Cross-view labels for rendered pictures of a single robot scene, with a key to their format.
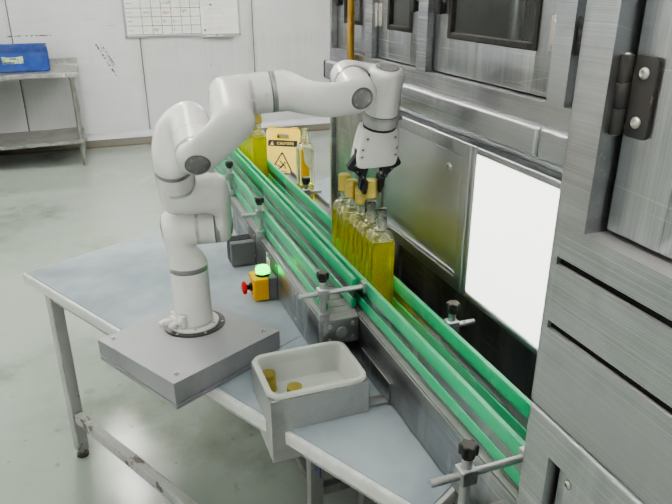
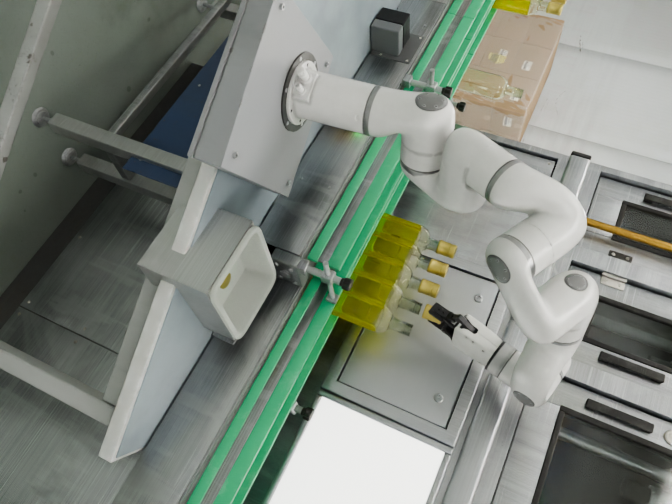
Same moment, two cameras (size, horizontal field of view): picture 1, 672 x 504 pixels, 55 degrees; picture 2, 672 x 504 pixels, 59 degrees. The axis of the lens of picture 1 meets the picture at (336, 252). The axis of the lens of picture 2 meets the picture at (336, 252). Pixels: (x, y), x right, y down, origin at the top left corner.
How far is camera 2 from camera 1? 1.07 m
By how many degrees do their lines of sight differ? 41
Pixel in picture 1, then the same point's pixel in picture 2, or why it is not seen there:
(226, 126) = (534, 326)
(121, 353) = (259, 45)
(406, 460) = (160, 399)
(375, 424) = (191, 344)
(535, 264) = not seen: outside the picture
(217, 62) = not seen: outside the picture
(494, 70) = (515, 474)
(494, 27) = (553, 482)
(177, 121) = (561, 239)
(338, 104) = (524, 386)
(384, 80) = not seen: hidden behind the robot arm
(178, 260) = (383, 120)
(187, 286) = (348, 119)
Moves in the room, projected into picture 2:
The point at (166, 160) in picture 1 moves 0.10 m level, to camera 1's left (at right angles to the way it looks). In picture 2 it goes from (516, 200) to (534, 146)
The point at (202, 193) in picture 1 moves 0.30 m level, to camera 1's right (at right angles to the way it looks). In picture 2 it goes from (464, 197) to (433, 313)
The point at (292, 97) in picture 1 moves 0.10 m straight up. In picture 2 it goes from (546, 352) to (603, 374)
